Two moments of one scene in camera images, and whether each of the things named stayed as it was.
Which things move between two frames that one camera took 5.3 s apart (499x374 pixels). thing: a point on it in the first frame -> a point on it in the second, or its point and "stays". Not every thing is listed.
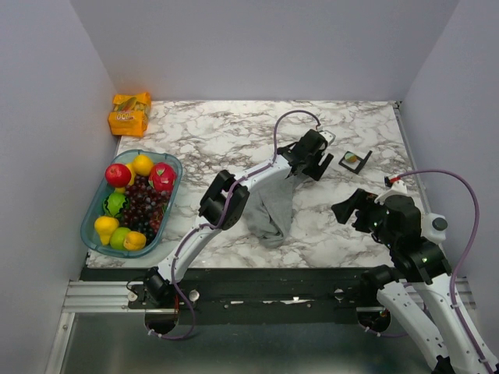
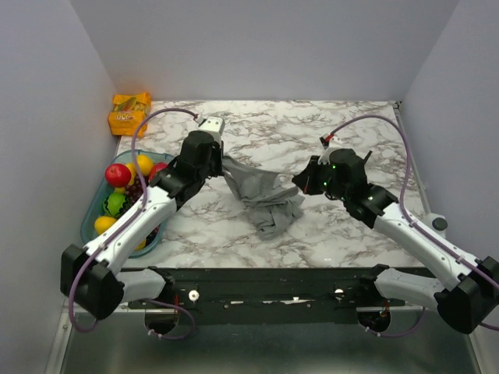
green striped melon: x=115 y=204 stays
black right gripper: x=360 y=199 -> x=306 y=179
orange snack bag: x=130 y=114 stays
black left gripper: x=316 y=173 -> x=218 y=150
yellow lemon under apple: x=132 y=178 stays
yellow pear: x=105 y=225 stays
